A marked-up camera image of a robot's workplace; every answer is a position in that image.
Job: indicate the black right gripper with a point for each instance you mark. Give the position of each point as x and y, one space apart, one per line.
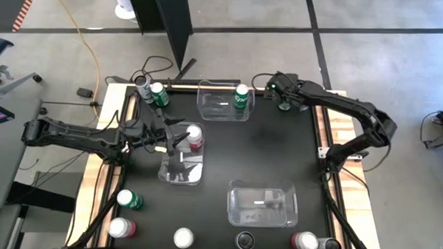
283 86

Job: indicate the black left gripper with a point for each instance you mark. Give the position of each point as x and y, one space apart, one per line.
151 131

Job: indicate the green Sprite soda can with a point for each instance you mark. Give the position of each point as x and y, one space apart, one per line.
130 199
241 96
159 94
284 106

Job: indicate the pink white Spindrift can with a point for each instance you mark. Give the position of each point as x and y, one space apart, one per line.
122 227
195 136
183 237
303 241

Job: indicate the clear plastic storage bin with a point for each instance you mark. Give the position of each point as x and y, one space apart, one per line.
183 167
211 109
263 203

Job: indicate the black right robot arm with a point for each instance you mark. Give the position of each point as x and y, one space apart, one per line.
340 103

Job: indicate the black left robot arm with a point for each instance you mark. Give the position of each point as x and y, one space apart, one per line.
69 135

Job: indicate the long black bar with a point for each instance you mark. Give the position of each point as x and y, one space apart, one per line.
186 81

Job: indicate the small black power adapter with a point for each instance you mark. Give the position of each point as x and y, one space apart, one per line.
84 92

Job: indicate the black standing panel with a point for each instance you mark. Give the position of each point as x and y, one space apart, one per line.
162 19

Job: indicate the black desk side panel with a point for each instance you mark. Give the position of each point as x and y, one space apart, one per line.
38 197

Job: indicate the grey desk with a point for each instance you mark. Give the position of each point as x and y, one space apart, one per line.
6 161

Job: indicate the black mat orange stripes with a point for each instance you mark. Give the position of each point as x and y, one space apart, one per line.
7 6

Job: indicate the white round pedestal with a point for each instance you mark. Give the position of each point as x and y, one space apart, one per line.
122 6

